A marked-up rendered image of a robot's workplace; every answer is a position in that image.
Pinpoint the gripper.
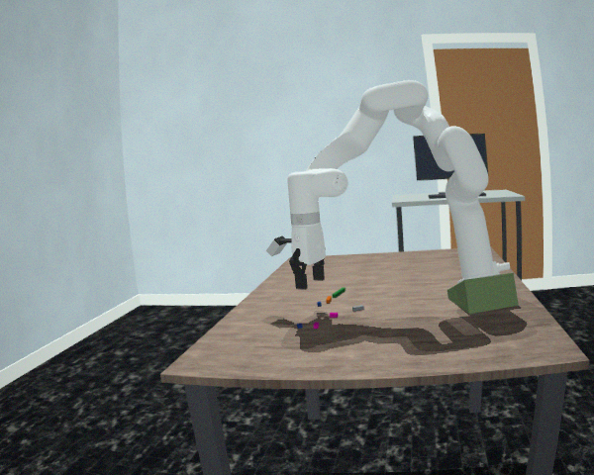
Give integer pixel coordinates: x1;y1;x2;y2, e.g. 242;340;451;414
289;223;326;290

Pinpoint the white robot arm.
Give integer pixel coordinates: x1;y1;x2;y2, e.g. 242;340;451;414
288;80;510;284

